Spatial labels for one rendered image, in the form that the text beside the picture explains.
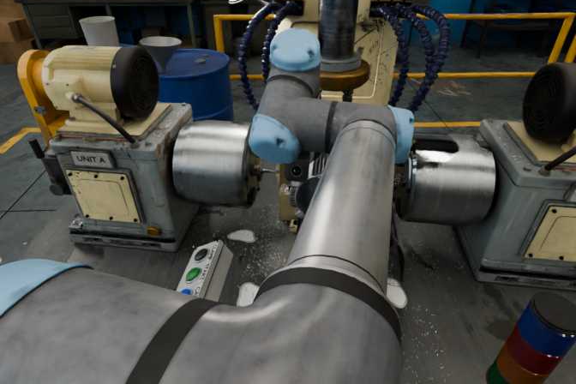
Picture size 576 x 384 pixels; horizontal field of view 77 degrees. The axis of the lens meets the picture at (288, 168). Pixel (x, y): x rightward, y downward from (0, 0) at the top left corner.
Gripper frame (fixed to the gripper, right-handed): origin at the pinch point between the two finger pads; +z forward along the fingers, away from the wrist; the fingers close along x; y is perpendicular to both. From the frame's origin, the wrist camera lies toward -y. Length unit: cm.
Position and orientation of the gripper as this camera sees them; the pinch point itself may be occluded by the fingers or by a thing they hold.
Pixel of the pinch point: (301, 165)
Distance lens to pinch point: 82.6
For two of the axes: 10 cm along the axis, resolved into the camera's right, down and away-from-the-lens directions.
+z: 0.6, 4.4, 8.9
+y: 1.1, -8.9, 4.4
